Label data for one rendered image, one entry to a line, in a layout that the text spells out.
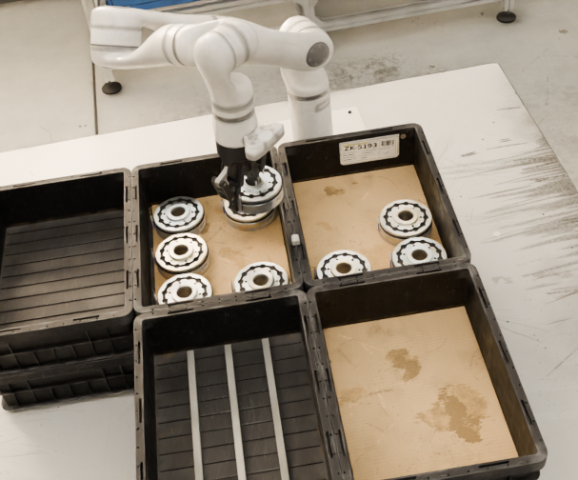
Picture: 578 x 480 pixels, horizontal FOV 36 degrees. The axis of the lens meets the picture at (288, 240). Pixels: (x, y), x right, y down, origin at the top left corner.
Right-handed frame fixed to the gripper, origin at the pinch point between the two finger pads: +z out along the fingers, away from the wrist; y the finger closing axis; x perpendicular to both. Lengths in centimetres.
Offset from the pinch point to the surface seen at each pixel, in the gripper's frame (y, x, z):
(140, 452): 47, 15, 9
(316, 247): -9.8, 8.5, 17.3
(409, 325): -2.0, 33.7, 17.0
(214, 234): -2.5, -11.3, 17.8
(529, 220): -50, 37, 29
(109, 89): -107, -158, 99
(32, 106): -85, -180, 102
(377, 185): -31.1, 9.8, 16.7
